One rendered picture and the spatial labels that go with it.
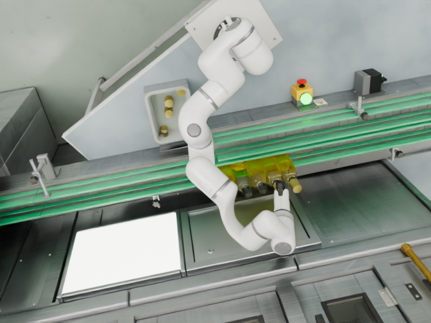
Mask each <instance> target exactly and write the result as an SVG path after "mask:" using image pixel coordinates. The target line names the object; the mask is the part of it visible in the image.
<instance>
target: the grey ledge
mask: <svg viewBox="0 0 431 323"><path fill-rule="evenodd" d="M398 150H399V151H402V152H403V154H404V155H403V157H402V158H404V157H408V156H414V155H417V154H423V153H429V152H431V140H429V141H425V142H419V143H415V144H409V145H403V146H399V147H398ZM391 154H392V153H391V152H390V151H389V149H384V150H380V151H374V152H370V153H364V154H358V155H355V156H349V157H345V158H339V159H335V160H329V161H323V162H319V163H313V164H310V165H303V166H299V167H296V170H297V176H302V175H306V174H311V173H315V172H321V171H325V170H331V169H337V168H341V167H347V166H350V165H356V164H360V163H366V162H372V161H376V160H381V159H385V158H387V159H389V160H391Z"/></svg>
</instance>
